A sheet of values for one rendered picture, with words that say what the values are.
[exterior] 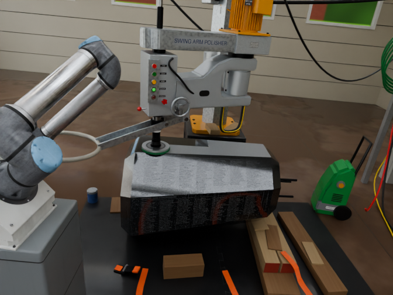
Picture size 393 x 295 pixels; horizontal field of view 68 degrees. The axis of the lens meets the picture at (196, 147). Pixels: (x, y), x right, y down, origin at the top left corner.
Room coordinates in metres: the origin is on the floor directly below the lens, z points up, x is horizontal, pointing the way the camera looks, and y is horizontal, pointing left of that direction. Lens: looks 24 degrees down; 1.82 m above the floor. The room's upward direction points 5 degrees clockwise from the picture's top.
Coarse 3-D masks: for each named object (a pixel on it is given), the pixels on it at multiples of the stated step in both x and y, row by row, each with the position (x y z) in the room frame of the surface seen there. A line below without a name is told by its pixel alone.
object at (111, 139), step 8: (176, 112) 2.19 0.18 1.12; (168, 120) 2.05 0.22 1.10; (176, 120) 2.08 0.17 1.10; (184, 120) 2.08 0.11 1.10; (128, 128) 2.02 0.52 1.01; (136, 128) 2.05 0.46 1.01; (144, 128) 1.97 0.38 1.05; (152, 128) 1.99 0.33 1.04; (160, 128) 2.02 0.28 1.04; (104, 136) 1.94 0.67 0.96; (112, 136) 1.97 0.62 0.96; (120, 136) 1.89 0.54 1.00; (128, 136) 1.91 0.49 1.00; (136, 136) 1.94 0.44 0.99; (104, 144) 1.84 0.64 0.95; (112, 144) 1.86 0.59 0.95
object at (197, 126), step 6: (192, 120) 3.03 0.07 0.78; (198, 120) 3.05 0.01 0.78; (228, 120) 3.15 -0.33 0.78; (192, 126) 2.83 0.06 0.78; (198, 126) 2.85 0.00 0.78; (204, 126) 2.87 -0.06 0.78; (198, 132) 2.75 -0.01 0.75; (204, 132) 2.75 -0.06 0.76; (222, 132) 2.78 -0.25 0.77; (234, 132) 2.79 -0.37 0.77
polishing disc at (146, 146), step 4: (148, 140) 2.15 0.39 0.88; (160, 140) 2.17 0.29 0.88; (144, 144) 2.07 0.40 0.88; (148, 144) 2.08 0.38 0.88; (164, 144) 2.11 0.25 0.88; (168, 144) 2.12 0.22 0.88; (144, 148) 2.00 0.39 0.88; (148, 148) 2.00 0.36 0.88; (152, 148) 2.01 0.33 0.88; (156, 148) 2.02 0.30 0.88; (160, 148) 2.03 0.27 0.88; (164, 148) 2.03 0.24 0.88; (168, 148) 2.05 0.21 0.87; (152, 152) 1.97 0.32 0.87; (156, 152) 1.97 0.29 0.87; (160, 152) 1.98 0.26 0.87
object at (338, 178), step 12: (360, 144) 2.80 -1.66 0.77; (372, 144) 2.61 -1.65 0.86; (336, 168) 2.71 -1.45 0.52; (348, 168) 2.63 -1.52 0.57; (324, 180) 2.74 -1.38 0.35; (336, 180) 2.61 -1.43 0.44; (348, 180) 2.60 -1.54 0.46; (324, 192) 2.65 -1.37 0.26; (336, 192) 2.61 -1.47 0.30; (348, 192) 2.59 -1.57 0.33; (312, 204) 2.75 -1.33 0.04; (324, 204) 2.62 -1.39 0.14; (336, 204) 2.60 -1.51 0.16; (336, 216) 2.56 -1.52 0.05; (348, 216) 2.54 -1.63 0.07
